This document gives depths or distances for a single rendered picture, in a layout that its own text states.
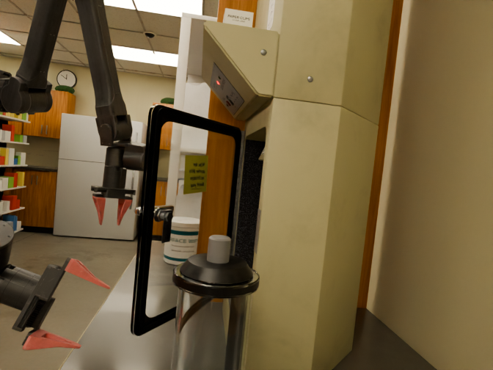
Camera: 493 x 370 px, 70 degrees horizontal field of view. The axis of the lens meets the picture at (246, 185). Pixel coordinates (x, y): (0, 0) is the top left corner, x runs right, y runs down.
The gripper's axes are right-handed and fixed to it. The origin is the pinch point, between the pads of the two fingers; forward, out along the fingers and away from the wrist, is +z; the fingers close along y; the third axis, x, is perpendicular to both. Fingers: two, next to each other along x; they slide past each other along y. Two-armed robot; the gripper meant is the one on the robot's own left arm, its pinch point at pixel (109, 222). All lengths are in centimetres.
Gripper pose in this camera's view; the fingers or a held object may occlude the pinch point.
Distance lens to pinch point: 101.0
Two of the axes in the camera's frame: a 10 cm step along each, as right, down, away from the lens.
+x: -5.6, -0.6, 8.3
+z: -1.1, 9.9, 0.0
